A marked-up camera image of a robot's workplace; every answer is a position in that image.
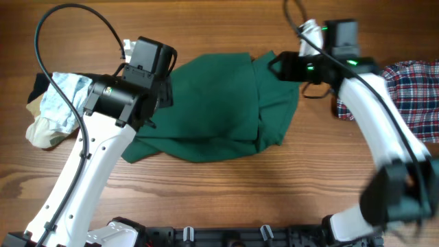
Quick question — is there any green shirt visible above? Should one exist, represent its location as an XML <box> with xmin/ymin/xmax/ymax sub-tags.
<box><xmin>122</xmin><ymin>51</ymin><xmax>299</xmax><ymax>163</ymax></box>

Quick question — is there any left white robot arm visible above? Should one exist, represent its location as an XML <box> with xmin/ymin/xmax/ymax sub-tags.
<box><xmin>2</xmin><ymin>75</ymin><xmax>172</xmax><ymax>246</ymax></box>

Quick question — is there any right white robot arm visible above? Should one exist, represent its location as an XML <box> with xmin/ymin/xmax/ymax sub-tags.
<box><xmin>268</xmin><ymin>51</ymin><xmax>438</xmax><ymax>246</ymax></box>

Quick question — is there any red blue plaid shirt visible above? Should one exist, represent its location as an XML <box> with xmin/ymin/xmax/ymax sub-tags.
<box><xmin>335</xmin><ymin>60</ymin><xmax>439</xmax><ymax>144</ymax></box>

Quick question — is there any white blue checked cloth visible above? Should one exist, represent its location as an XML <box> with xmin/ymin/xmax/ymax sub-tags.
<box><xmin>40</xmin><ymin>72</ymin><xmax>93</xmax><ymax>134</ymax></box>

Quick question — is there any black folded garment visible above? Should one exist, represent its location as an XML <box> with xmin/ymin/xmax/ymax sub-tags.
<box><xmin>27</xmin><ymin>73</ymin><xmax>50</xmax><ymax>103</ymax></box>

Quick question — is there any beige cloth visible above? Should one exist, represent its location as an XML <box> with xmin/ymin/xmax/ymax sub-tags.
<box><xmin>25</xmin><ymin>99</ymin><xmax>69</xmax><ymax>149</ymax></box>

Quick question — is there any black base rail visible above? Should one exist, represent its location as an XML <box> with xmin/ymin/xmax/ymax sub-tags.
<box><xmin>0</xmin><ymin>224</ymin><xmax>385</xmax><ymax>247</ymax></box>

